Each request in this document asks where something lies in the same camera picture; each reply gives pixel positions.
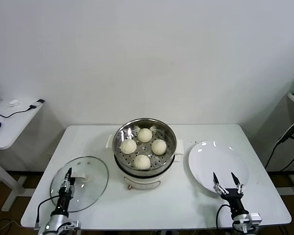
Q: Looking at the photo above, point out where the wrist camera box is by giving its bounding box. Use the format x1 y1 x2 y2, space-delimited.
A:
247 212 263 224
63 219 80 230

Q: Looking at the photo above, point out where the white side desk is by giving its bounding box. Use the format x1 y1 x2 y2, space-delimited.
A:
0 99 45 212

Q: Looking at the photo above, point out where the glass pot lid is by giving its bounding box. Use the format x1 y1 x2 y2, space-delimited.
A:
49 156 110 212

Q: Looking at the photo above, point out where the dark power adapter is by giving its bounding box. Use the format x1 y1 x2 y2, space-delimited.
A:
277 126 294 144

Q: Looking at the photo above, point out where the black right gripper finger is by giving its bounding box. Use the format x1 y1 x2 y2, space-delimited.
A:
231 172 245 195
212 172 228 196

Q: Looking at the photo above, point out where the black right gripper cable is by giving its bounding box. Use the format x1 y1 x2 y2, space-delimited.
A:
215 204 233 232

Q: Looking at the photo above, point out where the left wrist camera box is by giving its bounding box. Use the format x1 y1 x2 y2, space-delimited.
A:
63 219 80 230

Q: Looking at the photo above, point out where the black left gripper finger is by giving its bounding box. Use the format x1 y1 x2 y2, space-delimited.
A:
61 167 73 196
68 177 77 196

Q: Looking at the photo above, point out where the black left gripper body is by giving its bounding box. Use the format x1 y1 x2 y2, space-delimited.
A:
56 192 75 214

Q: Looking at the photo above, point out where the white steamed baozi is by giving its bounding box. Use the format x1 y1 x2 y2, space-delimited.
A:
137 128 152 143
133 154 151 171
120 139 138 155
151 139 168 156

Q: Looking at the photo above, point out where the grey black cable dongle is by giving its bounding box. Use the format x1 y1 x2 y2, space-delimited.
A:
28 98 45 110

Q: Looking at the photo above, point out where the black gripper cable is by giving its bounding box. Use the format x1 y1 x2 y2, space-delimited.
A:
215 204 233 232
35 197 58 225

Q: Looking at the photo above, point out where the white round plate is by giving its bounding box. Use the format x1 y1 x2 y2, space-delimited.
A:
188 141 250 196

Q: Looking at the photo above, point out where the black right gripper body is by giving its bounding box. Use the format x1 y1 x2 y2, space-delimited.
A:
220 187 247 216

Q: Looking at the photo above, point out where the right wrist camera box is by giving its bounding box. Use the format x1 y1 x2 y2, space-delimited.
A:
247 212 263 224

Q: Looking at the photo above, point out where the small white desk object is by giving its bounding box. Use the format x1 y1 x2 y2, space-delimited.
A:
7 98 22 108

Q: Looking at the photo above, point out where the stainless steel steamer basket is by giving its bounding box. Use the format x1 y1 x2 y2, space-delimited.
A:
105 118 184 173

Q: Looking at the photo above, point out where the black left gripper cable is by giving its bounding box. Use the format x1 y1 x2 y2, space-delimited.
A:
35 197 58 225

